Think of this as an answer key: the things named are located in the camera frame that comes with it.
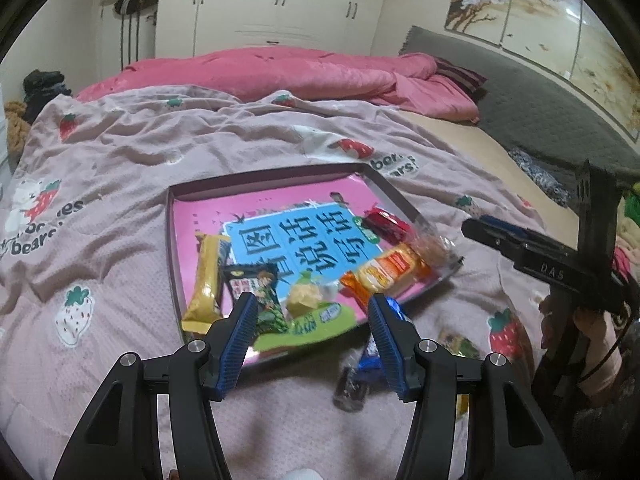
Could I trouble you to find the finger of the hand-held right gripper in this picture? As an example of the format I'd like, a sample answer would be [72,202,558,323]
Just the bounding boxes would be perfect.
[460,218,527,267]
[476,215,567,247]

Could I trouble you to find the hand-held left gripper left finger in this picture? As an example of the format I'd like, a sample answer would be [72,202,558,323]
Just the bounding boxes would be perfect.
[52,291,260,480]

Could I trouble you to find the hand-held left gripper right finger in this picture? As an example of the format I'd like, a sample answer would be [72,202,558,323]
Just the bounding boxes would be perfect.
[368,293,574,480]

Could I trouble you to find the clear-wrapped pastry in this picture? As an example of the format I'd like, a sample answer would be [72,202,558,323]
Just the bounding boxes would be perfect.
[409,224,452,269]

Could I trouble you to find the black and green snack packet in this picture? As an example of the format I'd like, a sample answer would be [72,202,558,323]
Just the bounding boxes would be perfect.
[222,264,289,335]

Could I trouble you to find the yellow snack bar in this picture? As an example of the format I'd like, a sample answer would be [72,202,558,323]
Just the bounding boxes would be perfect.
[181,233,232,337]

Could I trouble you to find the light green snack packet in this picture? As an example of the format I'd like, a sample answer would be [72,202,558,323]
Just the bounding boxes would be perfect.
[252,269,359,357]

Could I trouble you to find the orange snack packet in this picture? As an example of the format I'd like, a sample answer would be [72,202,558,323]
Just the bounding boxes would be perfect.
[339,242,432,307]

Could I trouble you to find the red snack bar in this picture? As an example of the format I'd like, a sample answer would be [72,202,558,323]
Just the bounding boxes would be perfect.
[362,207,412,244]

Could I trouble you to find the pink box lid tray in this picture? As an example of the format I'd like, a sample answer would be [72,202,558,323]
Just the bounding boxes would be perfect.
[165,161,464,362]

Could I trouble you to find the person's right hand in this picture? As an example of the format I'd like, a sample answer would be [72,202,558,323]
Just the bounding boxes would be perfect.
[541,298,625,396]

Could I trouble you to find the blue snack packet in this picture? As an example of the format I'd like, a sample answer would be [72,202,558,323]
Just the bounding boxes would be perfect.
[357,334,389,372]

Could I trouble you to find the colourful clothing pile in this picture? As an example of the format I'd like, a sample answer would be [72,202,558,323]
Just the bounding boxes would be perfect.
[614,194,640,282]

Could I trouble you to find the dark wrapped candy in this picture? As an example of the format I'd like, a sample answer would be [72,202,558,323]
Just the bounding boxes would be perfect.
[332,350,374,412]

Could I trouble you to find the floral patterned cloth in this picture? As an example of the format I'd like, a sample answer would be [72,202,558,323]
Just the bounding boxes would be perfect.
[507,147,572,209]

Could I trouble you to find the green and yellow snack packet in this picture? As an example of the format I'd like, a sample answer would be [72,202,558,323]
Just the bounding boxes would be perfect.
[437,329,482,359]

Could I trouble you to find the beige bed sheet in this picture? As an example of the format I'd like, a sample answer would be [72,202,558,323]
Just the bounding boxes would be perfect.
[399,109,582,222]

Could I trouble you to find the grey padded headboard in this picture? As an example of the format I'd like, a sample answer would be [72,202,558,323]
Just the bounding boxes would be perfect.
[397,25,640,182]

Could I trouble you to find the pink children's book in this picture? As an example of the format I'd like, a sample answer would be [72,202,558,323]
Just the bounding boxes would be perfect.
[172,172,442,357]

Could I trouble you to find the striped dark pillow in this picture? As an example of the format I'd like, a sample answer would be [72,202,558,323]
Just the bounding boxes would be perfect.
[434,57,489,94]

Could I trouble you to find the pink strawberry print blanket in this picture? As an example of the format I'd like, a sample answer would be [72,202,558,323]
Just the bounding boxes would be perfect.
[0,84,576,480]

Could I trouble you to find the pink quilt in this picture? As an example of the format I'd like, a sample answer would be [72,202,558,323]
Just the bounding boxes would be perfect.
[75,46,482,124]

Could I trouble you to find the white wardrobe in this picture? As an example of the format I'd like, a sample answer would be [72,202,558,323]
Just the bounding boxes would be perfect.
[152,0,469,62]

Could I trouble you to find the brown plush toy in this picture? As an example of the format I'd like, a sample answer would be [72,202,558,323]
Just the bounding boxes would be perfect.
[2,101,32,162]

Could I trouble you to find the black clothing pile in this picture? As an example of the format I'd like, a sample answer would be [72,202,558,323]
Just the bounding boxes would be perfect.
[22,69,69,122]

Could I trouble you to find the hanging dark bags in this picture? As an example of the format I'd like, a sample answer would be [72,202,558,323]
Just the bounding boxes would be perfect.
[100,0,162,69]

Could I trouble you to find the black cable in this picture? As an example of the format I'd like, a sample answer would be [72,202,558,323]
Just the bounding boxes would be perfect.
[579,327,628,383]

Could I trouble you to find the tree mural wall panels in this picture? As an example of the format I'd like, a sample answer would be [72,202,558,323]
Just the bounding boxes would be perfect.
[444,0,640,142]

